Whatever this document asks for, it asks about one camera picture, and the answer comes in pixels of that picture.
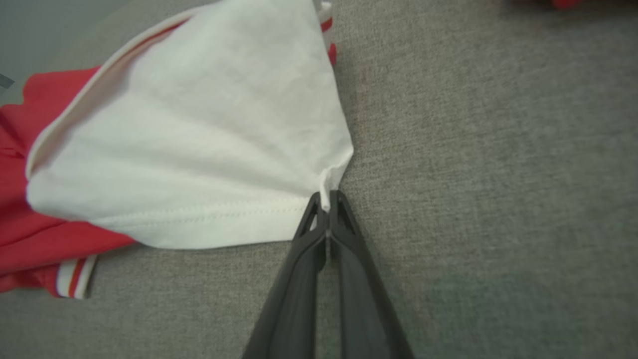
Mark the red white basketball jersey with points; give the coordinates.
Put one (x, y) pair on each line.
(199, 139)

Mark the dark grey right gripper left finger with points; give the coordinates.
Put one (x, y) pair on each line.
(294, 299)

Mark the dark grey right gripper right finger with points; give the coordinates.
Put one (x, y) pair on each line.
(364, 309)

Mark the grey fabric sofa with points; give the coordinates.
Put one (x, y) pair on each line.
(498, 199)

